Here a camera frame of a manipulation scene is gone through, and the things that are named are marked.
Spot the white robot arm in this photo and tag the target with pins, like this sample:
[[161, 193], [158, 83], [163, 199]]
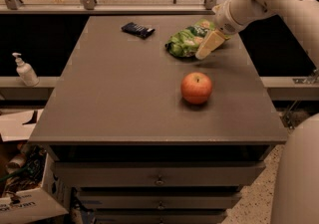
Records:
[[296, 191]]

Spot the open cardboard box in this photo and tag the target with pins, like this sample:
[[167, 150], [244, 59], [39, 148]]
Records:
[[30, 190]]

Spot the white pump dispenser bottle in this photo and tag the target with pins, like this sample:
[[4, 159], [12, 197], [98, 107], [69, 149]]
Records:
[[25, 71]]

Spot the green rice chip bag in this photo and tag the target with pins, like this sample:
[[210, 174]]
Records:
[[184, 44]]

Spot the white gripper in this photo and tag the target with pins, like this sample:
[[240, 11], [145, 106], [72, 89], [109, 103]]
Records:
[[224, 21]]

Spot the red apple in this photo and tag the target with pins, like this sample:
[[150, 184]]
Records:
[[196, 88]]

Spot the grey drawer cabinet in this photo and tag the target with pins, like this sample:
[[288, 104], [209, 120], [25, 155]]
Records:
[[120, 132]]

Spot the dark blue snack bar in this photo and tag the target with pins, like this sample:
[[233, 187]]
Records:
[[137, 30]]

